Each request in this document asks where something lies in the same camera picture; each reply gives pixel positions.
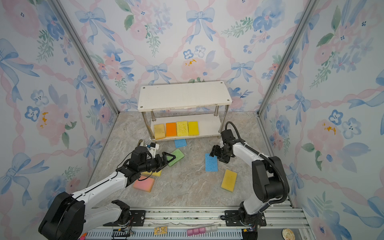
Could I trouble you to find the yellow sponge left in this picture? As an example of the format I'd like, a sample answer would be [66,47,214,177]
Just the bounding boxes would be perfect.
[141,170,162,177]

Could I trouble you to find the small circuit board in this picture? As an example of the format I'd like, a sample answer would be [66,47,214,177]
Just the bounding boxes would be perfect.
[154,226,168,236]

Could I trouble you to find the pink block strip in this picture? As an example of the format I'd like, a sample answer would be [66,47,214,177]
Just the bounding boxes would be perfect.
[187,226,218,237]

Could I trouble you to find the left corner metal post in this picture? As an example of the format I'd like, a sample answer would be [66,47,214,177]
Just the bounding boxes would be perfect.
[48,0,120,115]

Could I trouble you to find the round patterned disc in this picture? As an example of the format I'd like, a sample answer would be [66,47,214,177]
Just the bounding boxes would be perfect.
[282,229,296,240]

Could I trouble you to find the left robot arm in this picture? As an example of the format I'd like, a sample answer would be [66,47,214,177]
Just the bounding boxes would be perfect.
[38,146,176,240]

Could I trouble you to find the green sponge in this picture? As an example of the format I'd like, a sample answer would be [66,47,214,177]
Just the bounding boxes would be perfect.
[169,149,185,167]

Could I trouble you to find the bright yellow sponge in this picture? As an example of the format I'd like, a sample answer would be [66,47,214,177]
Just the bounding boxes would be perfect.
[188,121,200,136]

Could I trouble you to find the blue sponge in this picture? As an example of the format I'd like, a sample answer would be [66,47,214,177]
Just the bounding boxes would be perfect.
[175,139,187,149]
[205,154,218,172]

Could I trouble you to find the right corner metal post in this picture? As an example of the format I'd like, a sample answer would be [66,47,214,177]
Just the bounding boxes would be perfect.
[257,0,318,118]

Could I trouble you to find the corner metal post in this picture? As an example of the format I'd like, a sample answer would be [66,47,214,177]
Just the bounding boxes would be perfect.
[48,0,120,115]
[257,0,318,118]

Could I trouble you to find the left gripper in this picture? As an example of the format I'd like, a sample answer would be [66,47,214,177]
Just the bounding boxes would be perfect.
[139,151,176,174]

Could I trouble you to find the yellow cellulose sponge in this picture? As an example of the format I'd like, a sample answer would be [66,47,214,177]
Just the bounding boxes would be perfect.
[177,121,189,137]

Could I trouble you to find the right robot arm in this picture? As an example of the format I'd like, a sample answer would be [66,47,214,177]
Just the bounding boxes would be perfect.
[210,129,290,226]

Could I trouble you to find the yellow green-backed sponge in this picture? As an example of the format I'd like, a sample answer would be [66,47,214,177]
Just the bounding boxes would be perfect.
[221,170,238,192]

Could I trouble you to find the pale yellow orange-backed sponge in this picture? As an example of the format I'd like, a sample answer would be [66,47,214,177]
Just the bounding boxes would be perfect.
[154,124,166,140]

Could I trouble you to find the orange sponge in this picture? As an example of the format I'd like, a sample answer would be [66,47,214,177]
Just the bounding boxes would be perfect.
[166,123,177,138]

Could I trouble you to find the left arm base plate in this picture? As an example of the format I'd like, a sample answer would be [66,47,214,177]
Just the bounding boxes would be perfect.
[103,210,147,227]

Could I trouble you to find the white two-tier shelf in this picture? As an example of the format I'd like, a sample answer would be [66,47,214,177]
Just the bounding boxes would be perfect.
[138,81,233,141]

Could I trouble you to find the colourful toy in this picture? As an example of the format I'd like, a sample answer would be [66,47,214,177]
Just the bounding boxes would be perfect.
[78,233,87,240]

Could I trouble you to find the black corrugated cable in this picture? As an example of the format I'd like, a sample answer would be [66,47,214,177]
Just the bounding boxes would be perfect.
[224,121,290,206]

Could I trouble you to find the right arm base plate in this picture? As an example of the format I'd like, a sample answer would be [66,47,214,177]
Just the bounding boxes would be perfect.
[220,210,267,228]

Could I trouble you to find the pink sponge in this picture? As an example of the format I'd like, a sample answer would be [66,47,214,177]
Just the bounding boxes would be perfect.
[133,176,155,193]

